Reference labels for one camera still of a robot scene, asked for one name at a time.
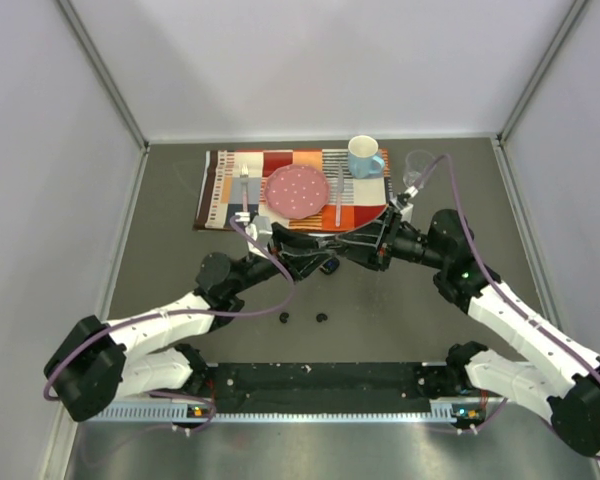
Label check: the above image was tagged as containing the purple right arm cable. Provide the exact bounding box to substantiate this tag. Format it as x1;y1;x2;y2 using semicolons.
407;153;600;459

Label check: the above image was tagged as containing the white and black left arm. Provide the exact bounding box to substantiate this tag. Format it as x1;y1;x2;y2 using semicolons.
43;224;345;422

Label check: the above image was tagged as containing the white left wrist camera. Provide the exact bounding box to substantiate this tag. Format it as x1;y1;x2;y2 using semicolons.
231;212;273;248

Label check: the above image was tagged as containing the clear drinking glass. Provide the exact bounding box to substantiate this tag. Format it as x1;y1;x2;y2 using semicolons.
403;149;436;187

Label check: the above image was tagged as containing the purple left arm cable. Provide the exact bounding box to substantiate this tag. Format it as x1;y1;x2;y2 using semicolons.
42;217;297;436

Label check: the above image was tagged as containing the colourful patchwork placemat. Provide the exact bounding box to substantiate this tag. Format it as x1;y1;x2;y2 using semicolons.
194;148;392;234

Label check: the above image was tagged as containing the glossy black charging case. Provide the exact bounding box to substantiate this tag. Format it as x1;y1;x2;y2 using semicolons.
320;257;340;275

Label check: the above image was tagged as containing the pink dotted plate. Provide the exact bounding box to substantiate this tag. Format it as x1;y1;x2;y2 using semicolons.
263;164;330;220

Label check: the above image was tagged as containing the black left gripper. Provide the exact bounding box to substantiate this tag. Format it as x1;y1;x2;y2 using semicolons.
230;223;337;296

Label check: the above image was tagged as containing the light blue mug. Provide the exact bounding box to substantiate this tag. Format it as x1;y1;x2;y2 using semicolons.
348;135;385;179

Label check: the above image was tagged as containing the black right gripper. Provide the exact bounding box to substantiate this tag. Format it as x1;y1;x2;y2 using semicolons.
336;208;447;273

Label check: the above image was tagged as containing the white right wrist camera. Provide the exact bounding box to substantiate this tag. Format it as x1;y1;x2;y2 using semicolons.
390;186;418;222

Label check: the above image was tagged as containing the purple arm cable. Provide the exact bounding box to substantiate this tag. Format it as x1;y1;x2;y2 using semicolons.
42;217;297;436
407;153;600;459

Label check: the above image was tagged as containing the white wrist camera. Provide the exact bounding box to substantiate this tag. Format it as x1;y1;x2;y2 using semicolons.
231;212;273;248
390;186;418;222

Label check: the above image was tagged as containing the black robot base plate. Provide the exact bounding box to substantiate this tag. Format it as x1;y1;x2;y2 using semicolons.
199;362;481;415

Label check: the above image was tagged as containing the aluminium frame rail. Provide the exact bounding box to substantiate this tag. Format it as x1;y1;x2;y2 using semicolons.
59;362;600;426

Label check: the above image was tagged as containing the knife with pink handle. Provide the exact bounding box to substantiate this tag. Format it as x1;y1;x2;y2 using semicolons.
335;163;344;228

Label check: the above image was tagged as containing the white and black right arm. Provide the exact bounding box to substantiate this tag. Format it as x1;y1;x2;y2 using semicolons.
335;208;600;461

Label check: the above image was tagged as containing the fork with pink handle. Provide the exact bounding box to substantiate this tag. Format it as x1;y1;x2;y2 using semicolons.
240;164;249;213

